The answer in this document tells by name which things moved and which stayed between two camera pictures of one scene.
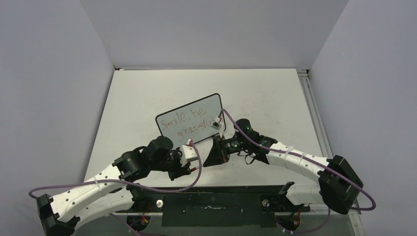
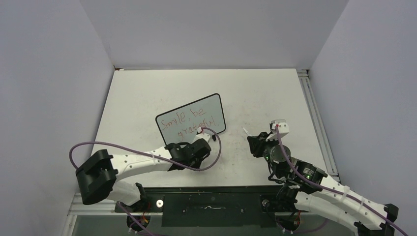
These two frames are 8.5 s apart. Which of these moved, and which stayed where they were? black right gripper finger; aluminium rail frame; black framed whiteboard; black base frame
Moved: black right gripper finger
Stayed: black framed whiteboard; black base frame; aluminium rail frame
